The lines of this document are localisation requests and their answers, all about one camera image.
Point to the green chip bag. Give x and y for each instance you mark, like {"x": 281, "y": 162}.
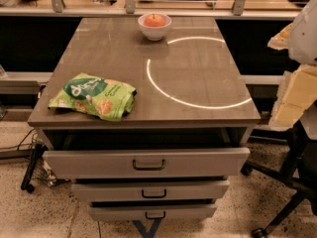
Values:
{"x": 107, "y": 99}

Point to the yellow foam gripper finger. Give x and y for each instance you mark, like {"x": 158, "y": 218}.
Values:
{"x": 297, "y": 91}
{"x": 280, "y": 40}

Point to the top grey drawer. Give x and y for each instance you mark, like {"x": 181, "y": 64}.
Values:
{"x": 145, "y": 164}

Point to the red orange apple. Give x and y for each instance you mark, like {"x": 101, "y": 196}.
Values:
{"x": 154, "y": 20}

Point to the middle grey drawer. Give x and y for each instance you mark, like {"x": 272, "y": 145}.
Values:
{"x": 138, "y": 191}

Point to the bottom grey drawer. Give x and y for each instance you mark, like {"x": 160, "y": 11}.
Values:
{"x": 184, "y": 211}

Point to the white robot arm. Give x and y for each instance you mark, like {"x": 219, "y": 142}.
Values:
{"x": 302, "y": 47}

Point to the black wheeled wire cart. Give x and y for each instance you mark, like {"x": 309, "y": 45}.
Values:
{"x": 38, "y": 169}

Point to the grey drawer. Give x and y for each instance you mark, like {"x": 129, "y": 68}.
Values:
{"x": 184, "y": 211}
{"x": 138, "y": 191}
{"x": 145, "y": 164}

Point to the grey drawer cabinet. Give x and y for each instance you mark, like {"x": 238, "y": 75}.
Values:
{"x": 190, "y": 95}

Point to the white ceramic bowl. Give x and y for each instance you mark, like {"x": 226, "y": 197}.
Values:
{"x": 154, "y": 33}

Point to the black office chair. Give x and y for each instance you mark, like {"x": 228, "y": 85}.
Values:
{"x": 298, "y": 171}

